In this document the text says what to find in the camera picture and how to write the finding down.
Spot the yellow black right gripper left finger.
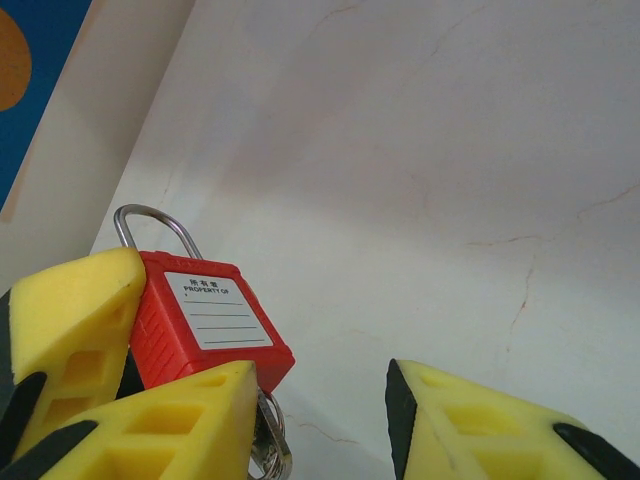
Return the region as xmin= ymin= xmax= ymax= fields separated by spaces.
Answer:
xmin=0 ymin=360 xmax=260 ymax=480

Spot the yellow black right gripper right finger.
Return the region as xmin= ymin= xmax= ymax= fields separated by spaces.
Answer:
xmin=385 ymin=357 xmax=640 ymax=480

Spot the key with metal ring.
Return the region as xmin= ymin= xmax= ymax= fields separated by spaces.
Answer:
xmin=244 ymin=387 xmax=294 ymax=480

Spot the red padlock with steel shackle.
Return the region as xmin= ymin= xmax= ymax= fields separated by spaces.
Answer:
xmin=113 ymin=203 xmax=297 ymax=396

